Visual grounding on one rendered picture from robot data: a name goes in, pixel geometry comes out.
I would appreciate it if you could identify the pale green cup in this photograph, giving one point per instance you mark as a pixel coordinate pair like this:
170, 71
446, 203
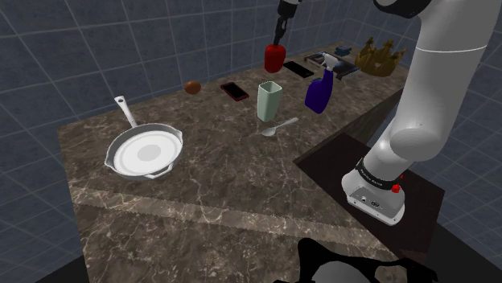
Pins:
269, 101

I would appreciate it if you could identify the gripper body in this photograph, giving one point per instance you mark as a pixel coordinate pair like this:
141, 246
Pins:
287, 11

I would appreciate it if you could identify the dark book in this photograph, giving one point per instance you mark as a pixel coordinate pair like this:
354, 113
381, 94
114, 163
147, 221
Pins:
345, 67

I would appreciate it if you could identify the black and grey curved object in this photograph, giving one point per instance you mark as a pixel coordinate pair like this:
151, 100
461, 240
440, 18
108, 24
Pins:
310, 254

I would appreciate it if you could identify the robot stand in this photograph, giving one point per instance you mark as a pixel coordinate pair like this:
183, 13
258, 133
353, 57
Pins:
333, 164

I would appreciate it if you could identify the silver spoon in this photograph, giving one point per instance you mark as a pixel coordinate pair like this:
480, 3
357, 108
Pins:
269, 131

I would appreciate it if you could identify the white frying pan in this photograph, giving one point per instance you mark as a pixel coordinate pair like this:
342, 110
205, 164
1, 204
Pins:
147, 153

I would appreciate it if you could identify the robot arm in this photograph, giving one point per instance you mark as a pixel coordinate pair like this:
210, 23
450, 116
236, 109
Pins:
431, 86

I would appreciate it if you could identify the brown round ball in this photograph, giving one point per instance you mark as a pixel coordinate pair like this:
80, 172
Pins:
192, 87

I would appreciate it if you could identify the gold crown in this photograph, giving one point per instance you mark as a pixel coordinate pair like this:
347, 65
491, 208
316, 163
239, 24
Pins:
376, 64

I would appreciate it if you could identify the red-framed phone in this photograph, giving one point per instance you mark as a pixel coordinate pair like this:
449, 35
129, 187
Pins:
234, 91

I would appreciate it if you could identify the blue spray bottle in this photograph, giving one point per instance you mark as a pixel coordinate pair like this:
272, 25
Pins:
317, 95

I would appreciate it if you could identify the red bell pepper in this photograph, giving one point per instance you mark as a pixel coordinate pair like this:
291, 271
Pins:
274, 59

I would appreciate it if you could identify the small blue box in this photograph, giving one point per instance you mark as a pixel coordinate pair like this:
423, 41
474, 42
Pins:
343, 50

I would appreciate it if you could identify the black phone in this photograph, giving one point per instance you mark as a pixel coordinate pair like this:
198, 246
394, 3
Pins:
299, 69

